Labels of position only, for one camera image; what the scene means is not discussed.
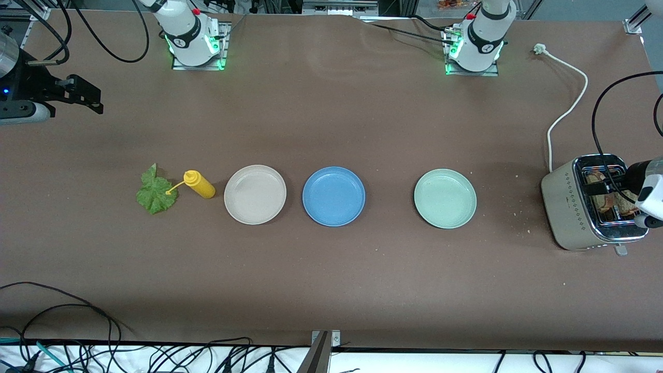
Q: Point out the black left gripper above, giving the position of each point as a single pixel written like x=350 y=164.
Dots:
x=631 y=176

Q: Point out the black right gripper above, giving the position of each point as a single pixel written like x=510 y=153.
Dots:
x=32 y=83

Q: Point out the brown bread slice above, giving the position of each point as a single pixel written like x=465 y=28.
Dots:
x=628 y=206
x=602 y=203

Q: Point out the green lettuce leaf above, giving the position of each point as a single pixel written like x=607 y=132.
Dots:
x=155 y=197

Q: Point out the yellow squeeze bottle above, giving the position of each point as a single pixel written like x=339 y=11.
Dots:
x=202 y=186

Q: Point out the green round plate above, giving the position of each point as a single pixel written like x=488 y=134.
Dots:
x=445 y=199

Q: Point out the beige round plate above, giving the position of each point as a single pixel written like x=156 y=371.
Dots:
x=255 y=195

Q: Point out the blue round plate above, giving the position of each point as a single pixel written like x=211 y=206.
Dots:
x=334 y=196

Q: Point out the beige chrome toaster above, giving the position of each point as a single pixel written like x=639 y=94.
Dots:
x=564 y=207

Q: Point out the orange packaged item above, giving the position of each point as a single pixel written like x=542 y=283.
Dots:
x=456 y=4

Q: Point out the grey metal box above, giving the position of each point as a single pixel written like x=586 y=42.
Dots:
x=339 y=8

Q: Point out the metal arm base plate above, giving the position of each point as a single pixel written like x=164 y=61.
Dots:
x=197 y=67
x=471 y=73

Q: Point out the aluminium frame profile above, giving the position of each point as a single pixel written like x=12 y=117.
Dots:
x=632 y=27

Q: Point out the aluminium table bracket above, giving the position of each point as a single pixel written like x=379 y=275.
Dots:
x=318 y=357

